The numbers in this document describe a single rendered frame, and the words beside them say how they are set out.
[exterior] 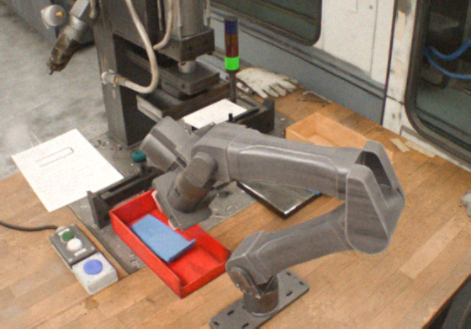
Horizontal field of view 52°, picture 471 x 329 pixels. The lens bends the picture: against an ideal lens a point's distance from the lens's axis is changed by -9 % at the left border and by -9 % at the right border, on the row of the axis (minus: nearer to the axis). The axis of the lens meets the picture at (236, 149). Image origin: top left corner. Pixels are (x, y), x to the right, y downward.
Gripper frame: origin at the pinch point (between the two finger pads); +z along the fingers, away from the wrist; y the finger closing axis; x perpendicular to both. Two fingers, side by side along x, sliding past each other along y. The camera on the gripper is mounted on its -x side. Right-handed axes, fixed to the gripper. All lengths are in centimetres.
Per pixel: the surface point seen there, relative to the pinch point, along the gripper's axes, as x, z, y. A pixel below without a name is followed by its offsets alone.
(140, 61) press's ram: -15.9, 4.9, 35.9
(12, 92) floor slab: -48, 243, 187
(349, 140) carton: -55, 5, -3
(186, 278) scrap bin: 1.3, 6.6, -11.1
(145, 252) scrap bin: 5.3, 7.5, -2.6
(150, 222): -2.3, 15.9, 4.0
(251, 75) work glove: -63, 32, 35
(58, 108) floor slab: -65, 214, 144
